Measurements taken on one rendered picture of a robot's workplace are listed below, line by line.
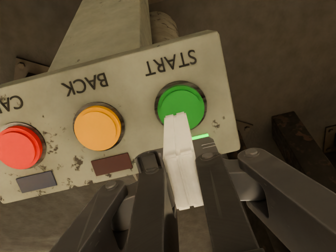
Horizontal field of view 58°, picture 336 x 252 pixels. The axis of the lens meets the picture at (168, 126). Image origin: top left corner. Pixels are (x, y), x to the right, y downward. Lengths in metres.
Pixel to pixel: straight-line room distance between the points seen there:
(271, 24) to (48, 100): 0.75
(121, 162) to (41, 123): 0.08
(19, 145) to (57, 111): 0.04
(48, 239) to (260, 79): 1.16
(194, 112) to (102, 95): 0.08
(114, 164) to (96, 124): 0.04
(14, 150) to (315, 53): 0.90
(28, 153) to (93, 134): 0.06
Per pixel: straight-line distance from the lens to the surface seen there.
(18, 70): 0.98
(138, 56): 0.26
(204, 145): 0.16
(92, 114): 0.26
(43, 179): 0.31
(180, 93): 0.25
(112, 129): 0.26
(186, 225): 1.49
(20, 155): 0.30
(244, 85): 1.00
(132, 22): 0.38
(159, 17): 0.81
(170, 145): 0.15
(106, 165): 0.29
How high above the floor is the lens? 0.82
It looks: 52 degrees down
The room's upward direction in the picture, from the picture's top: 173 degrees clockwise
